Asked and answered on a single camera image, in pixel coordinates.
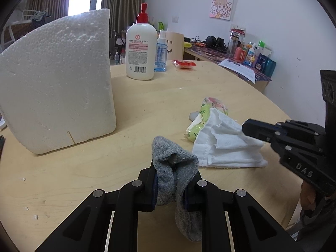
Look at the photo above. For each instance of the black headphones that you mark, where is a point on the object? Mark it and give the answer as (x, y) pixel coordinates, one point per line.
(219, 43)

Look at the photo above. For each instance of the white foam box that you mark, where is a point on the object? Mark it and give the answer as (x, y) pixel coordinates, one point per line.
(52, 84)

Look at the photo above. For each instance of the grey sock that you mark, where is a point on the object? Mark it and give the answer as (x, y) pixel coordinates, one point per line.
(168, 162)

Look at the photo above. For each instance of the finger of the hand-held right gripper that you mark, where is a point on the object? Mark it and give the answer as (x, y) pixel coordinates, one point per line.
(258, 131)

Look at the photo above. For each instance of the wooden desk with patterned cover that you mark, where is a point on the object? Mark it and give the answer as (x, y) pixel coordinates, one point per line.
(210, 50)

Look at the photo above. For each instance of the pink wall poster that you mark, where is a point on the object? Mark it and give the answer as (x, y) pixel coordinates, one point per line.
(221, 8)

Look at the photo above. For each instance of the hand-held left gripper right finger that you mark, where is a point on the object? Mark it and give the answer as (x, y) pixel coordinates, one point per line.
(193, 199)

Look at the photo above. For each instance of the red snack packet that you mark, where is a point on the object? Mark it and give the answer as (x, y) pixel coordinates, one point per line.
(185, 63)

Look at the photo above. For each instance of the row of toiletry bottles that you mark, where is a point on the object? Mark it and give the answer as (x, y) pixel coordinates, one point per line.
(239, 52)

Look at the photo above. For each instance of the printed paper sheet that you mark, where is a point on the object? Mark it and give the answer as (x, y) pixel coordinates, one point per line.
(236, 68)

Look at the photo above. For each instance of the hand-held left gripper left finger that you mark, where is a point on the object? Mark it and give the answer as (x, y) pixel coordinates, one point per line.
(149, 194)

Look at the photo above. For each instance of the blue spray bottle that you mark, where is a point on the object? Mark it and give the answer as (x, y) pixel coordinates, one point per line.
(160, 57)

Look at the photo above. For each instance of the hanging dark clothes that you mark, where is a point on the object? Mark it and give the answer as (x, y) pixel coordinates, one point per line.
(42, 19)

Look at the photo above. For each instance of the wooden chair with smiley face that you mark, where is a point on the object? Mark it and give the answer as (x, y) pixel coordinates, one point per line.
(174, 44)

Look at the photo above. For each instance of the metal bunk bed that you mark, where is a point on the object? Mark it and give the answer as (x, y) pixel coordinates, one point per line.
(15, 30)

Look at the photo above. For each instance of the white face mask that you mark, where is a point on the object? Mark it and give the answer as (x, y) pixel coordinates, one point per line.
(225, 141)

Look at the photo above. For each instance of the white wall switch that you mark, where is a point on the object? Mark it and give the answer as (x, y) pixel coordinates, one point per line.
(175, 19)

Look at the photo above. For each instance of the white pump lotion bottle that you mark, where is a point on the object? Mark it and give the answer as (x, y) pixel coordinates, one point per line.
(140, 57)

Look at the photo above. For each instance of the green floral tissue packet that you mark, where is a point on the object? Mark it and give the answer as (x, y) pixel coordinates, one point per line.
(195, 131)

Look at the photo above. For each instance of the person's right hand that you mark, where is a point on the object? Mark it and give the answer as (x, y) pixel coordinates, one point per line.
(307, 197)

